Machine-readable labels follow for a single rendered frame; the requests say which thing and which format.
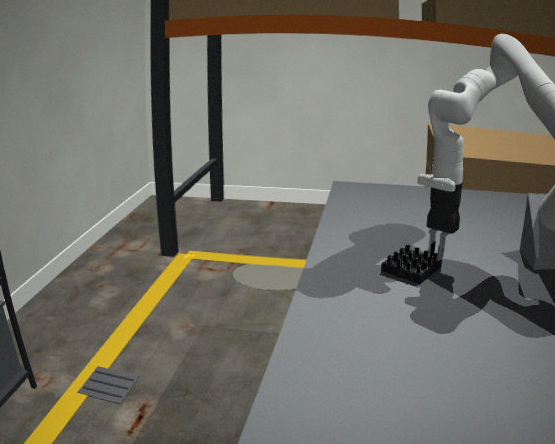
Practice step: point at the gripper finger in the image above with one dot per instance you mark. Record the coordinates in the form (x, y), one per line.
(432, 242)
(441, 245)

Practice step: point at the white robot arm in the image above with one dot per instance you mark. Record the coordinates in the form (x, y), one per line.
(457, 107)

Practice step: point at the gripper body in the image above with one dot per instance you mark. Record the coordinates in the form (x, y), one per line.
(445, 195)

